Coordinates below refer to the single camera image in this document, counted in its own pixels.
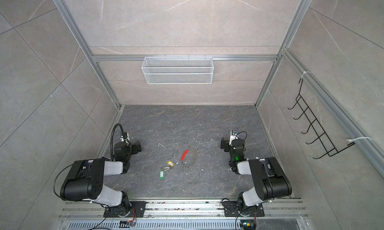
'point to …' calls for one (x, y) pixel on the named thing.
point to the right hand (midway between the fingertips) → (231, 136)
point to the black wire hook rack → (308, 114)
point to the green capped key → (161, 174)
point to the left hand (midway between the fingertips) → (130, 139)
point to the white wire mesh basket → (177, 70)
